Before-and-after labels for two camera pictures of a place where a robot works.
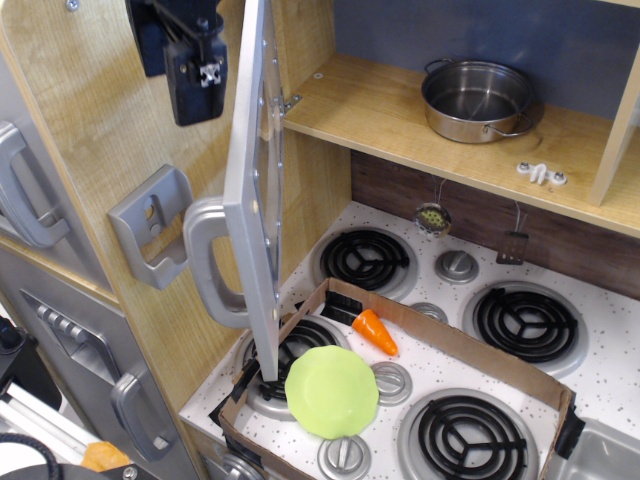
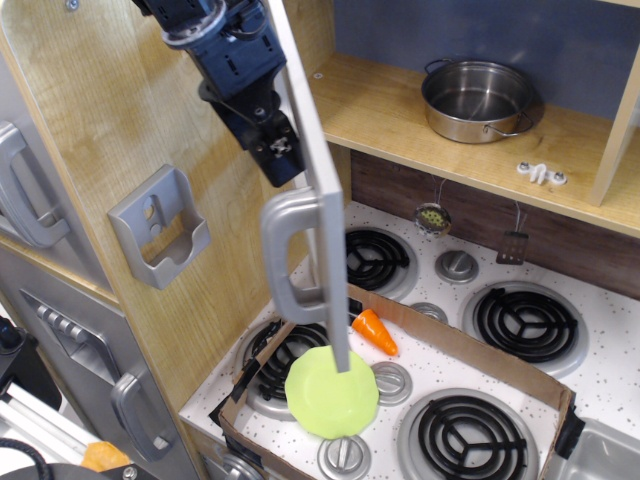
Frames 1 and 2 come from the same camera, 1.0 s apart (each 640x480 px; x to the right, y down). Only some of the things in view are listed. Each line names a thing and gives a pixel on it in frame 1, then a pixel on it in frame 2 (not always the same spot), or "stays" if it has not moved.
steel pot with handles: (470, 101) stays
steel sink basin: (606, 452) stays
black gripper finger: (197, 73) to (278, 149)
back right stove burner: (536, 322) stays
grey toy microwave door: (254, 207) to (321, 210)
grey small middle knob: (431, 310) stays
